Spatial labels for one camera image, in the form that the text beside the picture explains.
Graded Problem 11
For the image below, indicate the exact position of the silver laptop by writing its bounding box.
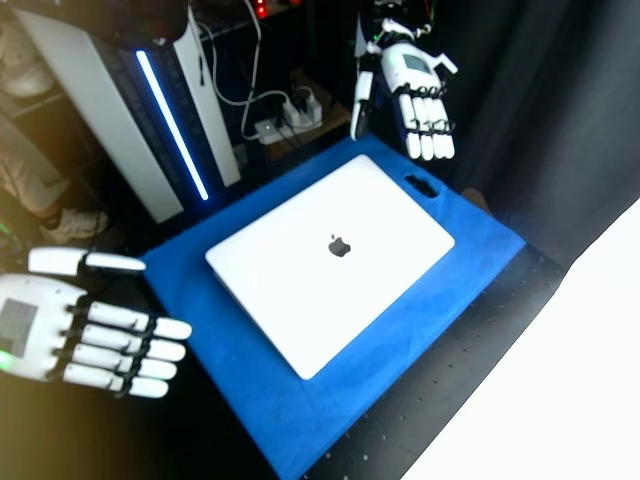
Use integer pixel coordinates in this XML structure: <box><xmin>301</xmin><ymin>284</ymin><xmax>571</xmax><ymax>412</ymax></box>
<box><xmin>204</xmin><ymin>153</ymin><xmax>457</xmax><ymax>382</ymax></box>

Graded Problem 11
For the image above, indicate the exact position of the person's shoe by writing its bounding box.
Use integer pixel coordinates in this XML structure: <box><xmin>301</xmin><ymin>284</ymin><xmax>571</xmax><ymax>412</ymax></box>
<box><xmin>0</xmin><ymin>19</ymin><xmax>56</xmax><ymax>99</ymax></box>
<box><xmin>38</xmin><ymin>207</ymin><xmax>112</xmax><ymax>246</ymax></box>

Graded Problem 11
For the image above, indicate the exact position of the person's leg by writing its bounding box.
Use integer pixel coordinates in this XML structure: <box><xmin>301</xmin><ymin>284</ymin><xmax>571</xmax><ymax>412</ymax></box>
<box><xmin>0</xmin><ymin>114</ymin><xmax>71</xmax><ymax>219</ymax></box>

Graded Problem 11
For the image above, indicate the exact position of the blue felt mat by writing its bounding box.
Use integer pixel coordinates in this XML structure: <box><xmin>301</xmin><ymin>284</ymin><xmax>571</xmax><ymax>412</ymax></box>
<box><xmin>139</xmin><ymin>132</ymin><xmax>527</xmax><ymax>480</ymax></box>

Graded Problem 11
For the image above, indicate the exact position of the white computer tower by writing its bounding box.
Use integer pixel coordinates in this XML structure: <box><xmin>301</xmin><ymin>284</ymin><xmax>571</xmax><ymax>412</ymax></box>
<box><xmin>12</xmin><ymin>7</ymin><xmax>242</xmax><ymax>225</ymax></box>

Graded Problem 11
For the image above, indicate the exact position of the white power adapter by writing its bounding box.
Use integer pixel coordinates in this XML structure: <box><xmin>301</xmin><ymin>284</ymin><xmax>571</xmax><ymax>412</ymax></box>
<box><xmin>253</xmin><ymin>118</ymin><xmax>287</xmax><ymax>146</ymax></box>

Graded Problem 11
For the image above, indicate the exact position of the white power strip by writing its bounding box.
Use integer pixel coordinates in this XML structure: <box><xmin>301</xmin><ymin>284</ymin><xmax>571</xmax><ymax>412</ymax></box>
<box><xmin>282</xmin><ymin>85</ymin><xmax>325</xmax><ymax>127</ymax></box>

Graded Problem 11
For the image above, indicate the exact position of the white cable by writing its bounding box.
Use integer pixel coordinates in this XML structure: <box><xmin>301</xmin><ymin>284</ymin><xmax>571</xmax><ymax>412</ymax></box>
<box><xmin>241</xmin><ymin>0</ymin><xmax>264</xmax><ymax>141</ymax></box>
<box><xmin>197</xmin><ymin>22</ymin><xmax>296</xmax><ymax>109</ymax></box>

